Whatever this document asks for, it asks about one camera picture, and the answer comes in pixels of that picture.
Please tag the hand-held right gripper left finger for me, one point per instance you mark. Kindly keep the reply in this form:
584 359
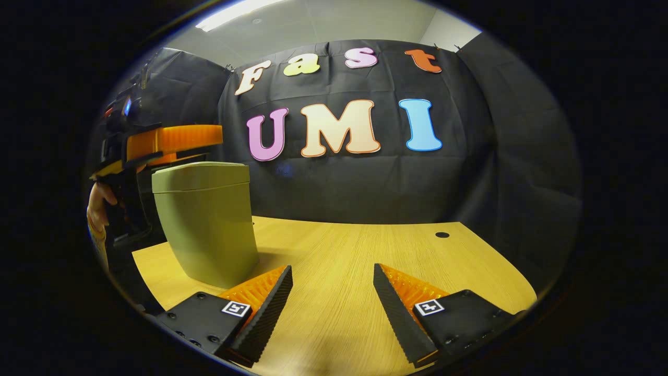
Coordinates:
271 303

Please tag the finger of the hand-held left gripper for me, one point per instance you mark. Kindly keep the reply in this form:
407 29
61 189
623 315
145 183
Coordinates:
175 158
182 138

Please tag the wooden desktop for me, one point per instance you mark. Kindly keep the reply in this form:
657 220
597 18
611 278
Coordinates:
339 261

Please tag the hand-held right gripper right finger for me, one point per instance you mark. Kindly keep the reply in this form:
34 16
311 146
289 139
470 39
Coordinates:
394 308

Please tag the green desktop garbage bin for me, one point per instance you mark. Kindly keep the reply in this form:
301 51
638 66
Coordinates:
209 224

